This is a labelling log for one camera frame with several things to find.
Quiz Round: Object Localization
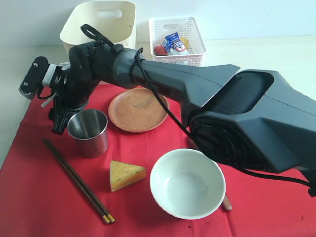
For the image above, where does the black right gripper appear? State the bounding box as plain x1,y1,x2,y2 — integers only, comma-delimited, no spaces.
48,66,96,135

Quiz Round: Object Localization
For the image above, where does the stainless steel cup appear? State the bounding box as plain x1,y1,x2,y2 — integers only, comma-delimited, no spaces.
67,109,108,158

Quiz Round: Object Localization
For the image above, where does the yellow cheese wedge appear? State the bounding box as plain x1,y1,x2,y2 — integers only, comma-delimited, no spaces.
110,160,147,192

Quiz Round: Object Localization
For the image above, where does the red sausage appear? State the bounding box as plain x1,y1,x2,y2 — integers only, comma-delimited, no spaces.
154,45,168,56

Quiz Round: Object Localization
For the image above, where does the white blue milk carton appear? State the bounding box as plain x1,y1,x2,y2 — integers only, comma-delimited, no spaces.
161,32,189,56

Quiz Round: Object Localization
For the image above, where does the white ceramic bowl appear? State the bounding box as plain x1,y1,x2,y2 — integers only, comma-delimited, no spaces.
150,149,226,220

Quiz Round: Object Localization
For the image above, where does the yellow lemon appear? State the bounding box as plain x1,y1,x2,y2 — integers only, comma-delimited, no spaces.
180,37,190,50

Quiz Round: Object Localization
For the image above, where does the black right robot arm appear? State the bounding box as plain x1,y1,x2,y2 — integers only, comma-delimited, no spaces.
48,41,316,173

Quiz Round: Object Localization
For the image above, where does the dark brown chopstick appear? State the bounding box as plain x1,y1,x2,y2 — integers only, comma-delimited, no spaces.
41,139,111,225
44,138,116,223

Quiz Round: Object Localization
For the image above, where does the cream plastic tub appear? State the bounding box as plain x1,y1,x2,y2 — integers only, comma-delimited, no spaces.
60,0,136,53

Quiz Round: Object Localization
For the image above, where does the red table cloth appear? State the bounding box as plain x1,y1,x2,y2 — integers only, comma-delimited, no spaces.
0,99,316,237

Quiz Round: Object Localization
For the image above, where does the brown wooden spoon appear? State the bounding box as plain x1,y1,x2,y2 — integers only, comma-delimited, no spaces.
187,138,233,211

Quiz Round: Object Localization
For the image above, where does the white perforated plastic basket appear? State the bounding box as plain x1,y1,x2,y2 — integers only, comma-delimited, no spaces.
149,16,206,66

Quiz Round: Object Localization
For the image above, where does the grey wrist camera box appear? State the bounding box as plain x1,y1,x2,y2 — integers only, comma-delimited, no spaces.
19,56,57,100

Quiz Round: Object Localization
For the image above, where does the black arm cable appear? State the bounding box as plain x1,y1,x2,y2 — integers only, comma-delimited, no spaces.
80,24,316,198

